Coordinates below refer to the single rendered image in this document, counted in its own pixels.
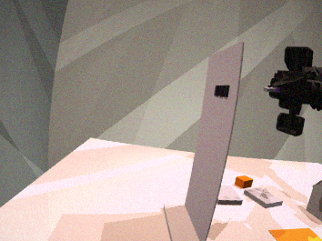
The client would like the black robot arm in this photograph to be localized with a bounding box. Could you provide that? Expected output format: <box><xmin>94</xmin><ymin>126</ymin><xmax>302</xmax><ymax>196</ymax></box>
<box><xmin>269</xmin><ymin>65</ymin><xmax>322</xmax><ymax>111</ymax></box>

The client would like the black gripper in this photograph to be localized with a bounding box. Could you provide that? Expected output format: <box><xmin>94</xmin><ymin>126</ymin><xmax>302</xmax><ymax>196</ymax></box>
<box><xmin>270</xmin><ymin>46</ymin><xmax>321</xmax><ymax>136</ymax></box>

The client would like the grey panel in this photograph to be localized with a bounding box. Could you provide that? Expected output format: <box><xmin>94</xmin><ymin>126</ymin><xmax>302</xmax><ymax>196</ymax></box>
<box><xmin>163</xmin><ymin>42</ymin><xmax>245</xmax><ymax>241</ymax></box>

